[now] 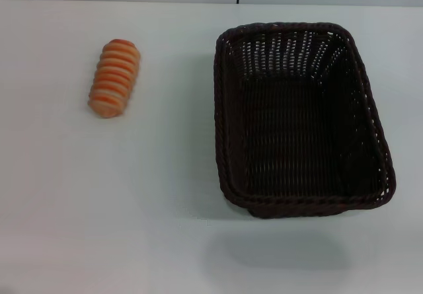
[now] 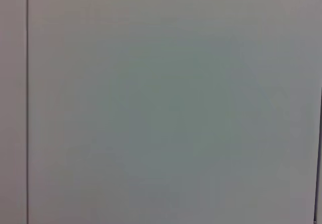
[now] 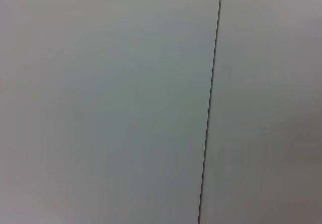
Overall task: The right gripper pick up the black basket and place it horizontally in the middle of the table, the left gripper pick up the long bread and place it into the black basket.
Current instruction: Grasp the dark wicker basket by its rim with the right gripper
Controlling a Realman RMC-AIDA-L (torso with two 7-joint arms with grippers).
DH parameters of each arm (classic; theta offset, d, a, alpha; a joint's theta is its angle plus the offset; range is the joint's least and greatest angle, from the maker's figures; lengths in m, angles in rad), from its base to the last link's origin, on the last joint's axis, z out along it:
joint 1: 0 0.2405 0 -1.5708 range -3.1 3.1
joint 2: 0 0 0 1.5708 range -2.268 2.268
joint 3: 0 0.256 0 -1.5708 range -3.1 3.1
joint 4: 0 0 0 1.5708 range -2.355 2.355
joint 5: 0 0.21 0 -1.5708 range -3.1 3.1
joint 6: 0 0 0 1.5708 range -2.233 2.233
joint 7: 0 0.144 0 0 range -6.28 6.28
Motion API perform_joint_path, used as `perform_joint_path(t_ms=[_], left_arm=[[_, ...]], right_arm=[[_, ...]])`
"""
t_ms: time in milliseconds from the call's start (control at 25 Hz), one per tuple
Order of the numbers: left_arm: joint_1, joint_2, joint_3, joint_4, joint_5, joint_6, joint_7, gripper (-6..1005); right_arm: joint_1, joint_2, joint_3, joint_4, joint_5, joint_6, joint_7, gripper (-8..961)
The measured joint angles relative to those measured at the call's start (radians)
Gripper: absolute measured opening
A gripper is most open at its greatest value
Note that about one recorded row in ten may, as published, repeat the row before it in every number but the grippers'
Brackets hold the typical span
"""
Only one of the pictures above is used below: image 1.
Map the dark brown woven basket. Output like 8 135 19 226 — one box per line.
213 22 397 220

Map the orange striped bread roll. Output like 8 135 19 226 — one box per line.
87 38 142 120

